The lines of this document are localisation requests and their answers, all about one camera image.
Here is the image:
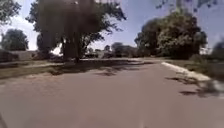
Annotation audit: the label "distant trees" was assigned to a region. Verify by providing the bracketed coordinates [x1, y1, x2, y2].
[110, 41, 138, 59]

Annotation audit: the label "grey asphalt road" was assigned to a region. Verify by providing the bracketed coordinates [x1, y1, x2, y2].
[0, 58, 224, 128]

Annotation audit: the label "large dark tree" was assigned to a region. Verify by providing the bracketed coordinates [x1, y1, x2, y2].
[25, 0, 128, 64]

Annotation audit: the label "clump of green trees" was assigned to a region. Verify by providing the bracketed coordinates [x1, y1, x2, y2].
[134, 8, 209, 61]

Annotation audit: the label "pale concrete kerb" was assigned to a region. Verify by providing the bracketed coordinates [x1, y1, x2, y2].
[160, 61, 224, 93]

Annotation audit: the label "low building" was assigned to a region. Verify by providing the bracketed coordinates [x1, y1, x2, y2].
[0, 49, 40, 63]

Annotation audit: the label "grass verge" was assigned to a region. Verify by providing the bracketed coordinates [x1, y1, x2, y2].
[0, 59, 98, 81]
[164, 57, 224, 81]

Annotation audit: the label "round green tree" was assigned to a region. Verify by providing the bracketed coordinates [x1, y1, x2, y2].
[0, 28, 30, 52]

